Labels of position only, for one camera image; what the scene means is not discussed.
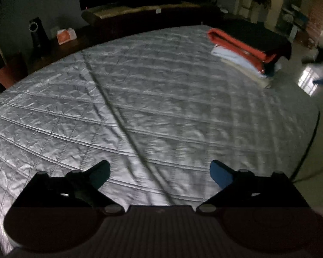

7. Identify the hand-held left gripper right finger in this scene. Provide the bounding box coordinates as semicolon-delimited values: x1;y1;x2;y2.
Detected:
196;160;304;216

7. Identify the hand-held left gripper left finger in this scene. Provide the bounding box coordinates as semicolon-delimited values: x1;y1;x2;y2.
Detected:
19;160;124;216

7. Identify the black jacket with orange lining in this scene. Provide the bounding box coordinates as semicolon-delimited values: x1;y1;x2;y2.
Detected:
207;23;292;70

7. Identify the shelf unit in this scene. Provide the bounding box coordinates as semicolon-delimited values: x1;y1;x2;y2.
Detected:
275;0;311;42

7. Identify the white plant stand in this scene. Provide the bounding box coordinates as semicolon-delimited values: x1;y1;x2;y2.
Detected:
235;0;253;19

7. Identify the grey quilted bedspread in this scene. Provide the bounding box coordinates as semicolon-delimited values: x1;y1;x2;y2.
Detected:
0;25;320;256

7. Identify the orange tissue box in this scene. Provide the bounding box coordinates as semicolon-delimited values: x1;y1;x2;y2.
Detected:
55;28;78;45

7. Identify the black tower speaker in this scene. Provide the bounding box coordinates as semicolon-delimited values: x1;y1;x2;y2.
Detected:
29;17;51;56

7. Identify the wooden television bench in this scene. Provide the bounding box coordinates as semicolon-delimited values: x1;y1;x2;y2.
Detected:
81;2;222;31

